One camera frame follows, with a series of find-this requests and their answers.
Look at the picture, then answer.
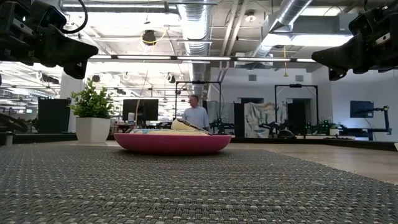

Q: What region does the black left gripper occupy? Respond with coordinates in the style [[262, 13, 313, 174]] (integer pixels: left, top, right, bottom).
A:
[[0, 0, 99, 80]]

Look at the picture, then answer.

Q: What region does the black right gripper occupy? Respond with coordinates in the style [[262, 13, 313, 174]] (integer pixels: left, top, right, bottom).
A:
[[312, 7, 398, 82]]

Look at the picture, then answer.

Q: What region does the blue icing donut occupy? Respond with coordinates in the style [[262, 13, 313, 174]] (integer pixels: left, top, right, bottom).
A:
[[128, 128, 175, 135]]

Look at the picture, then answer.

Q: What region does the chocolate icing donut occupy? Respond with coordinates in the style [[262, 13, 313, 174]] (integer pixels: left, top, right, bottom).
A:
[[170, 118, 214, 136]]

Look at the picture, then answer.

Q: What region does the black cabinet panel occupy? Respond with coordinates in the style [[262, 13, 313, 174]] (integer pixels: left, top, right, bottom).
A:
[[37, 97, 72, 132]]

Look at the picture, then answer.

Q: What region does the black jointed stand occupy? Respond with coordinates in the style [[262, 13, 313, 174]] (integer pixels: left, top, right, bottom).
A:
[[354, 105, 393, 141]]

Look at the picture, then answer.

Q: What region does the green plant in white pot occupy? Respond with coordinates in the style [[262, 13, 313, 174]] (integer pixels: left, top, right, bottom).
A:
[[68, 77, 115, 144]]

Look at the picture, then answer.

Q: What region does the black round ceiling device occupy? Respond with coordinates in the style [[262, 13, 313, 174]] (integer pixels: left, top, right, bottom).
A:
[[141, 29, 157, 47]]

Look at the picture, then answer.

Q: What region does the black computer monitor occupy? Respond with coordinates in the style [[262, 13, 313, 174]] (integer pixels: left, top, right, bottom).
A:
[[122, 98, 160, 122]]

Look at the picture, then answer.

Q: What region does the white crumpled cover sheet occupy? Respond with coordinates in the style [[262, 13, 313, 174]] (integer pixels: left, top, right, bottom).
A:
[[244, 101, 287, 139]]

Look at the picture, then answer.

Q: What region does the long linear ceiling light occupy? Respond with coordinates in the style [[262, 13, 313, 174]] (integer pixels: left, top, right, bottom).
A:
[[90, 54, 317, 64]]

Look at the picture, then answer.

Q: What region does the pink round plate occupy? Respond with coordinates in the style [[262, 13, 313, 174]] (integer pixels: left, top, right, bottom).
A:
[[113, 133, 233, 156]]

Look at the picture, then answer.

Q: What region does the person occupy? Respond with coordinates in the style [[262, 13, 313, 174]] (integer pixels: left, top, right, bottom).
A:
[[181, 95, 210, 131]]

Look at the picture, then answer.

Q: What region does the grey woven placemat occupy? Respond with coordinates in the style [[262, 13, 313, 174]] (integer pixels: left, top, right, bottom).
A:
[[0, 144, 398, 224]]

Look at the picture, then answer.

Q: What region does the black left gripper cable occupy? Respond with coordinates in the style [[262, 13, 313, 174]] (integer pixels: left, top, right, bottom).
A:
[[58, 0, 89, 34]]

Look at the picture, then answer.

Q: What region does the black metal rig frame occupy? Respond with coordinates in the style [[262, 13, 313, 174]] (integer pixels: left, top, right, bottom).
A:
[[274, 83, 320, 135], [174, 80, 223, 135]]

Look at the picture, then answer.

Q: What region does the dark wall screen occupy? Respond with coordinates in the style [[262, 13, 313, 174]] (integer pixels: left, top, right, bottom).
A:
[[349, 100, 375, 119]]

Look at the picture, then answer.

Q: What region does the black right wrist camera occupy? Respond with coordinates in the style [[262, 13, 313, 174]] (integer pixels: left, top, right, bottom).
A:
[[348, 11, 377, 35]]

